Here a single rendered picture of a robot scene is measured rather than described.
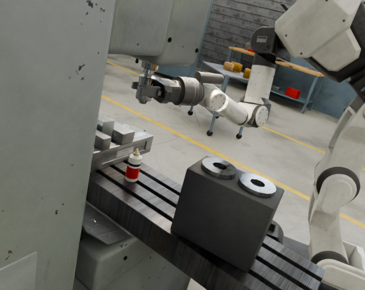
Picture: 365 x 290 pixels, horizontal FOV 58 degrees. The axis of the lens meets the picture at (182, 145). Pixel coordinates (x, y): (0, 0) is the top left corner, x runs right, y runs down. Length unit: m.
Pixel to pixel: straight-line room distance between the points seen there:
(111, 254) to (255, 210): 0.39
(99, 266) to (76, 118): 0.49
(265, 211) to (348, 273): 0.74
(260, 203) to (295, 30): 0.63
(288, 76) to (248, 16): 1.81
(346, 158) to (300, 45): 0.42
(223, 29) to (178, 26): 8.45
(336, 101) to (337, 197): 7.14
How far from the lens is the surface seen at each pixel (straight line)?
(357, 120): 1.21
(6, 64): 0.43
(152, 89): 0.94
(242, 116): 1.20
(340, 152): 1.27
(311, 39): 1.16
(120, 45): 0.68
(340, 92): 8.34
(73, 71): 0.48
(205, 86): 1.05
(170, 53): 0.84
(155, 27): 0.74
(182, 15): 0.85
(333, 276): 1.45
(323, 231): 1.40
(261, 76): 1.29
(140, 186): 1.03
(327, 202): 1.28
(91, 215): 0.99
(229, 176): 0.79
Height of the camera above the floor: 1.46
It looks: 22 degrees down
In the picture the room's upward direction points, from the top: 15 degrees clockwise
